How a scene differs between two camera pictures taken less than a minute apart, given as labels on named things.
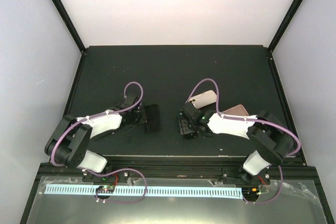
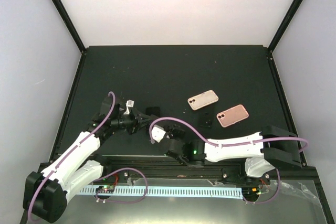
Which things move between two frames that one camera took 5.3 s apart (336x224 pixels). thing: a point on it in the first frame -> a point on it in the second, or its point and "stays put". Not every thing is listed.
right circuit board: x=250 y=191 stays put
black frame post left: x=61 y=10 stays put
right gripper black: x=184 y=129 -> x=174 y=129
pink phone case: x=237 y=110 stays put
